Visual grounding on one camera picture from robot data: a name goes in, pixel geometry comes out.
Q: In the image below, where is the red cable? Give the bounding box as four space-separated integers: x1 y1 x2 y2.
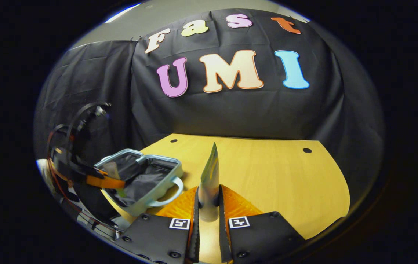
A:
47 130 97 222

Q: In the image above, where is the white cosmetic sachet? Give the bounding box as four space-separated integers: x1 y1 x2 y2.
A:
102 161 127 198

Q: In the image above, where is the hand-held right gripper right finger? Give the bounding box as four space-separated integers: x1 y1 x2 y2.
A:
219 184 306 264

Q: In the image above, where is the silver cosmetic tube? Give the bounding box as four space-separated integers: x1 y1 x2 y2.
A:
198 142 220 222

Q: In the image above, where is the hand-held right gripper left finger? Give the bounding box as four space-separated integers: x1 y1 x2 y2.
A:
115 185 200 264

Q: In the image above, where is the black cable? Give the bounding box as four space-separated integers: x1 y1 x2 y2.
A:
65 102 112 156

